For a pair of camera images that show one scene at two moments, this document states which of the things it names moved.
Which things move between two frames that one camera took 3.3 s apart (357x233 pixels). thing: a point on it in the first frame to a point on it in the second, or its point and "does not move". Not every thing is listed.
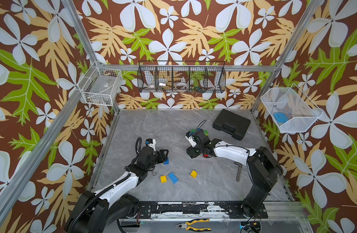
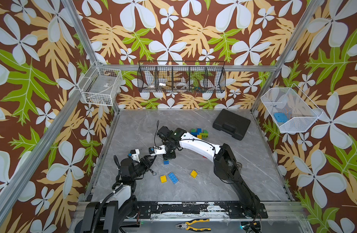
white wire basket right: [292, 110] does not move
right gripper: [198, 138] to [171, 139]
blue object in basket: [280, 117] does not move
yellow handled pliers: [186, 225] does not move
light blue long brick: [173, 177] does not move
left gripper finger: [137, 151] to [116, 161]
